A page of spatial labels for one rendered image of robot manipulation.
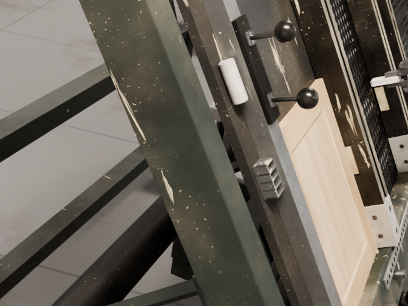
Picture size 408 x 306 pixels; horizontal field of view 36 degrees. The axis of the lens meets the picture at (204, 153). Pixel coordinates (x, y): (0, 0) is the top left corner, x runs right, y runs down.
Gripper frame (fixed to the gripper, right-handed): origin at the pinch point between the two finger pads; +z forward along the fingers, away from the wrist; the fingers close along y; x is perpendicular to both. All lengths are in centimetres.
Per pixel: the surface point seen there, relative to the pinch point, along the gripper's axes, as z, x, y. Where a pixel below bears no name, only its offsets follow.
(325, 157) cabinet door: 11.2, 25.7, -8.9
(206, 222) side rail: 14, 80, 3
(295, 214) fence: 10, 54, -9
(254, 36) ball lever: 8, 54, 26
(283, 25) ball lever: 1, 59, 28
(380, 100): 10.4, -34.3, -15.2
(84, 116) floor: 218, -146, -28
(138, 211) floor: 150, -79, -65
